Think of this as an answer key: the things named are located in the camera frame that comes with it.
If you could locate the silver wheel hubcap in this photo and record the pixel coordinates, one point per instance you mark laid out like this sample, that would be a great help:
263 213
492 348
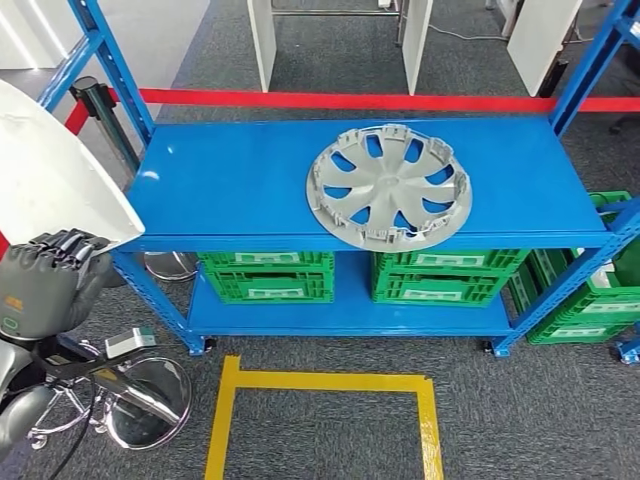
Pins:
385 189

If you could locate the black floor box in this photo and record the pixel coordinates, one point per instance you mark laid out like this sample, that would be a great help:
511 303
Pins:
552 79

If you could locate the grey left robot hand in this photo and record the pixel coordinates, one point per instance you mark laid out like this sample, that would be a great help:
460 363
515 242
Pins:
45 291

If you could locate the white item in crate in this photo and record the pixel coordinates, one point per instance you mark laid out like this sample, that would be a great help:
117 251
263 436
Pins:
602 277

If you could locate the yellow floor tape square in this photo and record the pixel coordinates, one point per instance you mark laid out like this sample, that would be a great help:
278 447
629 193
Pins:
324 382

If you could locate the white table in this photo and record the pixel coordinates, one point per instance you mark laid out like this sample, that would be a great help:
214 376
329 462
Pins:
543 40
415 40

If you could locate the open green plastic crate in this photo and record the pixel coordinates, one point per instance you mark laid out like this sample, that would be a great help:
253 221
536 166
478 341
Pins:
570 311

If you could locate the white plastic car body part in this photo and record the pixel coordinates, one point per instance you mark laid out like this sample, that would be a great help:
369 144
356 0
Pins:
45 172

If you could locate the dark-headed barrier stanchion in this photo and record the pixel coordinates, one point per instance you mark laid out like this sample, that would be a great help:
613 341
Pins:
100 109

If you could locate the blue metal shelf rack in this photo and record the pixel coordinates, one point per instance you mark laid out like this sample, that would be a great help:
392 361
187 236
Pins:
225 179
629 348

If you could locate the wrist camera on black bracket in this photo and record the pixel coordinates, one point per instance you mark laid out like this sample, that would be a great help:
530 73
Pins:
127 343

